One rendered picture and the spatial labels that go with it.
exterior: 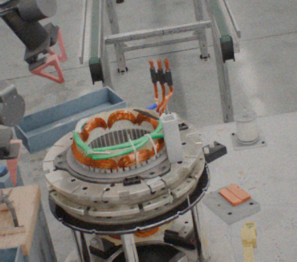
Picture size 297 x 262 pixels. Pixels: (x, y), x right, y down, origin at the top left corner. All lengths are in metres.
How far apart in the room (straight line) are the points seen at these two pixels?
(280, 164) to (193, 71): 2.45
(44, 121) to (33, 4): 0.35
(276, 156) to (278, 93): 2.04
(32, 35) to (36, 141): 0.24
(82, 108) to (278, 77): 2.46
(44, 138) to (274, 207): 0.56
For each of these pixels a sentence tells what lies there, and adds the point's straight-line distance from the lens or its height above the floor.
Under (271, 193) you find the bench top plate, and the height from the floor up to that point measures 0.78.
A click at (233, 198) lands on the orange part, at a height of 0.81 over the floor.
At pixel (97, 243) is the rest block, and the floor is 0.84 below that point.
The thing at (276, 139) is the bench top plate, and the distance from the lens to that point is 2.18.
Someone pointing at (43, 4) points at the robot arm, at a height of 1.36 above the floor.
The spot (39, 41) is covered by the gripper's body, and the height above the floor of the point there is 1.26.
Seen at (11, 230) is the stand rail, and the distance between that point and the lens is 1.48.
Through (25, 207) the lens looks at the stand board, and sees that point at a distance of 1.55.
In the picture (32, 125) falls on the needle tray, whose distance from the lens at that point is 1.91.
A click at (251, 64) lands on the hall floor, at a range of 4.47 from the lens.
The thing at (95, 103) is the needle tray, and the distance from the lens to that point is 1.95.
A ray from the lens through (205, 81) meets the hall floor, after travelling 4.35.
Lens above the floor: 1.88
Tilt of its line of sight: 27 degrees down
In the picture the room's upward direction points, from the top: 10 degrees counter-clockwise
